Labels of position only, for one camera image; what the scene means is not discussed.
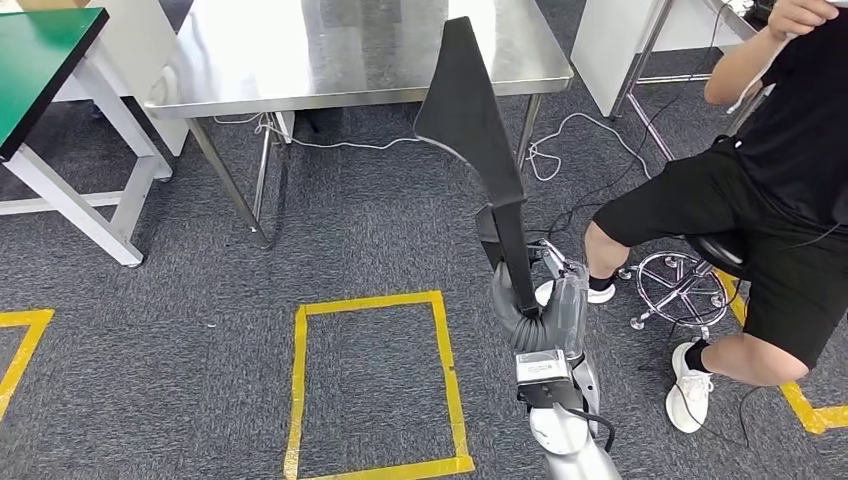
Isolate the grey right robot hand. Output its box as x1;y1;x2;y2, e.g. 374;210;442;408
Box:
490;237;591;359

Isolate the person's right hand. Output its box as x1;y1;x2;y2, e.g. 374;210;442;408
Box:
767;0;841;42

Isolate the white cord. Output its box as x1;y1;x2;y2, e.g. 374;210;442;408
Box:
725;31;793;115

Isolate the black plastic trim part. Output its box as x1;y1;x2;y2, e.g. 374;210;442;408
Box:
413;15;542;319

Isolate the stainless steel workbench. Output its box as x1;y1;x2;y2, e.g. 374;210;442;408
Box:
143;0;576;252

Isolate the person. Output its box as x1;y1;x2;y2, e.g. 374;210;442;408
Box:
582;0;848;437

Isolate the yellow floor tape rectangle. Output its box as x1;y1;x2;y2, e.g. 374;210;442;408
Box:
0;308;56;425
714;268;848;437
283;290;476;480

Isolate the stainless steel table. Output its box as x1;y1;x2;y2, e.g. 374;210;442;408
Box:
608;0;780;164

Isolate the white desk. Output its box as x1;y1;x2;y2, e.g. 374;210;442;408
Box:
569;0;753;121
51;0;191;158

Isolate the chrome stool with black seat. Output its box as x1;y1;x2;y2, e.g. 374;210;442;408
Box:
616;230;753;340

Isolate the green top white leg table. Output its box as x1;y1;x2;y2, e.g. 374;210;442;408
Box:
0;6;175;268

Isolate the brown cardboard box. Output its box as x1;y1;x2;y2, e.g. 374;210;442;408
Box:
16;0;92;11

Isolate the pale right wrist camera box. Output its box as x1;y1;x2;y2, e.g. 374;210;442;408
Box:
514;349;574;410

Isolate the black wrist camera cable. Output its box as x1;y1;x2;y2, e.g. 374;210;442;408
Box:
566;405;619;456

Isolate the black floor cable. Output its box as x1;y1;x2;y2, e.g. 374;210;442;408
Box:
523;0;733;241

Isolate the white floor cable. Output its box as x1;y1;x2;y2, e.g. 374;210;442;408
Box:
211;110;427;152
525;111;655;185

